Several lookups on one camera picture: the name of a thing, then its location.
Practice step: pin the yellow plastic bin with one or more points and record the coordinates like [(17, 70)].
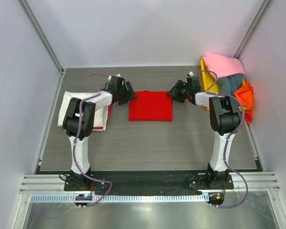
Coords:
[(209, 83)]

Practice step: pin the orange t shirt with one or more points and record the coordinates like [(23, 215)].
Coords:
[(245, 94)]

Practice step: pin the pink t shirt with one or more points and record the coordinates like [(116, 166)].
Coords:
[(221, 65)]

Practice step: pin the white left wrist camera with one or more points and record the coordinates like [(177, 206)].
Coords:
[(116, 75)]

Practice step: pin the red t shirt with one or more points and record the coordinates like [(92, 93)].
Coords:
[(151, 106)]

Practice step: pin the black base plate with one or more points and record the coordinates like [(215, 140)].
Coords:
[(146, 183)]

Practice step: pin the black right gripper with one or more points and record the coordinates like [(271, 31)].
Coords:
[(181, 89)]

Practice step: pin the folded white t shirt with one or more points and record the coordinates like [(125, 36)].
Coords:
[(65, 102)]

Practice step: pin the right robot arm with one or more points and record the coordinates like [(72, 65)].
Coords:
[(225, 119)]

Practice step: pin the left aluminium corner post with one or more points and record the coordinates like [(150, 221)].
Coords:
[(39, 31)]

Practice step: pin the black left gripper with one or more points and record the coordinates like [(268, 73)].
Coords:
[(130, 94)]

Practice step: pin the right aluminium corner post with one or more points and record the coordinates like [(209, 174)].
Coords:
[(262, 10)]

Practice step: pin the aluminium corner post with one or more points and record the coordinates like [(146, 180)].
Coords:
[(39, 31), (262, 10)]

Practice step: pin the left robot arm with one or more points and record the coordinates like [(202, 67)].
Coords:
[(78, 125)]

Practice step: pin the aluminium front rail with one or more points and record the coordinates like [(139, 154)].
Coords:
[(256, 181)]

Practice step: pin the grey t shirt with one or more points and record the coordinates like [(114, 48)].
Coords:
[(230, 84)]

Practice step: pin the slotted white cable duct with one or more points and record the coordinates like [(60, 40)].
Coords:
[(87, 198)]

